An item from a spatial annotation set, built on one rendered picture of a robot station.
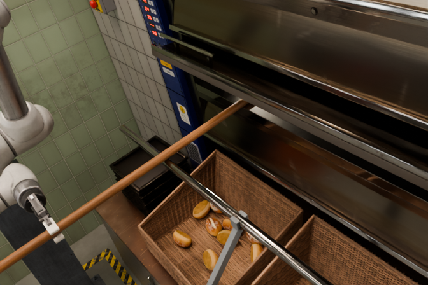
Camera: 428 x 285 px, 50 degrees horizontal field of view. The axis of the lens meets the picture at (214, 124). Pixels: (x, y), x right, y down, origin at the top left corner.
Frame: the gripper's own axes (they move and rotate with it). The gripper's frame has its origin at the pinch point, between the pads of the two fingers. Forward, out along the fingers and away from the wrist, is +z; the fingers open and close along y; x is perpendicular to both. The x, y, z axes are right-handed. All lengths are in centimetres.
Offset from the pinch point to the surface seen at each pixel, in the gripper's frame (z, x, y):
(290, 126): 23, -80, 0
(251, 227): 45, -42, 1
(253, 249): 15, -59, 53
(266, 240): 51, -42, 1
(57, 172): -121, -21, 65
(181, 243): -12, -40, 55
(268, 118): 13, -79, 0
